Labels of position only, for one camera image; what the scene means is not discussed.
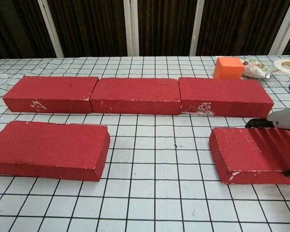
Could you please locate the white printed snack bag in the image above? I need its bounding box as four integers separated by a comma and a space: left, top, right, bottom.
241, 58, 280, 80

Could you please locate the white tape roll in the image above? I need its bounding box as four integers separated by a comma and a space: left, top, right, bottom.
273, 58, 290, 77

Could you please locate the white black grid tablecloth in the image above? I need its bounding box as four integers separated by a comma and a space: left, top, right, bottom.
0, 55, 290, 232

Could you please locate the orange foam cube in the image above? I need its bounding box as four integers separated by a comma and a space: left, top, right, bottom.
214, 57, 245, 79

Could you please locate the red brick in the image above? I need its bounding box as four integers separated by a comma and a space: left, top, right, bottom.
89, 77, 182, 116
178, 77, 274, 118
209, 127, 290, 185
0, 120, 111, 182
2, 76, 99, 114

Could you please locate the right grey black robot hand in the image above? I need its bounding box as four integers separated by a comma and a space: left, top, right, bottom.
245, 105, 290, 177

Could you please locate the dark brown curtain backdrop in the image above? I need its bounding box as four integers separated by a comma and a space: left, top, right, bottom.
0, 0, 290, 61

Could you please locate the white screen frame post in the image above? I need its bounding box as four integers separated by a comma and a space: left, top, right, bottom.
189, 0, 205, 57
267, 0, 290, 56
123, 0, 140, 57
37, 0, 64, 58

